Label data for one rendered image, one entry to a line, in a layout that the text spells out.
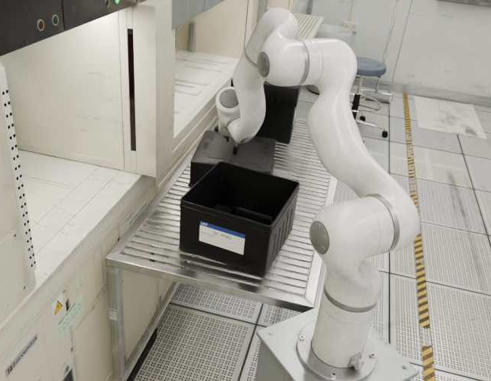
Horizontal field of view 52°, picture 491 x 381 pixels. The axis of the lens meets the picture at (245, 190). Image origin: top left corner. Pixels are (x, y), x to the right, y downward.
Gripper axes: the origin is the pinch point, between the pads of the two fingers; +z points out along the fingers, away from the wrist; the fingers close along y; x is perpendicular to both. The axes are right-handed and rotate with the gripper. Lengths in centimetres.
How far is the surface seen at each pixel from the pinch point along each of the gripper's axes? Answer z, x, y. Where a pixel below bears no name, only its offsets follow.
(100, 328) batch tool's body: -7, 71, 29
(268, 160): 6.7, 4.4, -12.9
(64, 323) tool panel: -32, 70, 31
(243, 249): -27, 42, -11
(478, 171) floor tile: 208, -79, -167
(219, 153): 6.5, 4.8, 5.2
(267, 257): -27, 43, -18
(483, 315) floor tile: 92, 39, -128
